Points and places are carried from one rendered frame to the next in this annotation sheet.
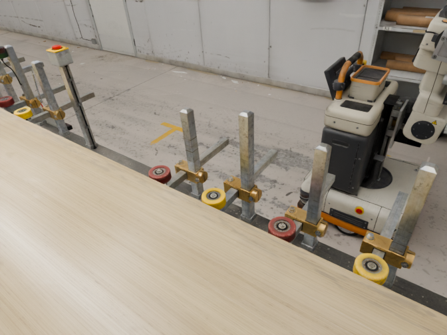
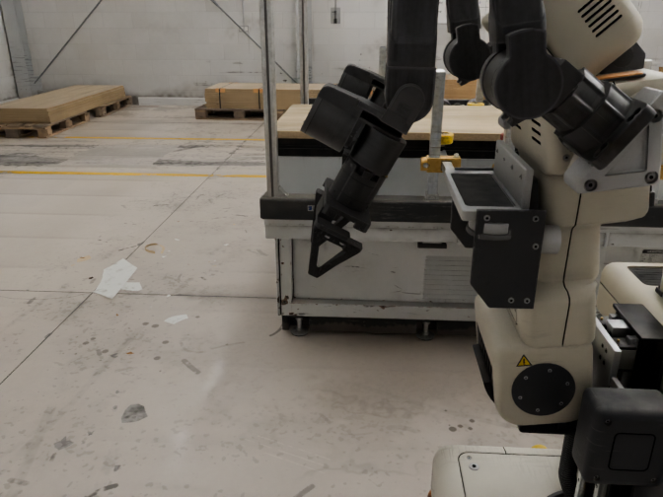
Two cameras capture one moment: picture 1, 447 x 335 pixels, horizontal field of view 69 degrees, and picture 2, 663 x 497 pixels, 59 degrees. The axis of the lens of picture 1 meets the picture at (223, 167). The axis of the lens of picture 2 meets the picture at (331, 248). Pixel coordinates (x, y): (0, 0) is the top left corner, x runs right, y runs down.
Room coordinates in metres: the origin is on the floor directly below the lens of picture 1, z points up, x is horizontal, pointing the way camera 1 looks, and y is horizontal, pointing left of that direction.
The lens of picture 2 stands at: (2.03, -1.91, 1.31)
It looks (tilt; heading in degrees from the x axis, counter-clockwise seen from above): 22 degrees down; 145
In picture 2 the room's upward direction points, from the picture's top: straight up
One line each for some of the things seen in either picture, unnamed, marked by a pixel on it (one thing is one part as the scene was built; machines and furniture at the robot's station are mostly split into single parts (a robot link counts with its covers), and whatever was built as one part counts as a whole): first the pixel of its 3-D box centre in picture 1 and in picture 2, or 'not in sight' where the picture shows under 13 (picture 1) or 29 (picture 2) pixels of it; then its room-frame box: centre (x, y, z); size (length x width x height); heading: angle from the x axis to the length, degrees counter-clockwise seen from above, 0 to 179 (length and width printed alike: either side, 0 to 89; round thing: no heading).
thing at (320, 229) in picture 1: (305, 221); not in sight; (0.75, -0.26, 0.81); 0.14 x 0.06 x 0.05; 52
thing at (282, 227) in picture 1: (281, 238); not in sight; (0.65, -0.16, 0.85); 0.08 x 0.08 x 0.11
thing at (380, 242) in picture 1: (386, 250); (440, 164); (0.59, -0.46, 0.83); 0.14 x 0.06 x 0.05; 52
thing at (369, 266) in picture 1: (367, 278); (441, 147); (0.49, -0.35, 0.85); 0.08 x 0.08 x 0.11
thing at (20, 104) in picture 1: (41, 96); not in sight; (1.91, 1.08, 0.84); 0.43 x 0.03 x 0.04; 142
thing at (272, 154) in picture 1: (246, 181); not in sight; (0.96, -0.08, 0.83); 0.43 x 0.03 x 0.04; 142
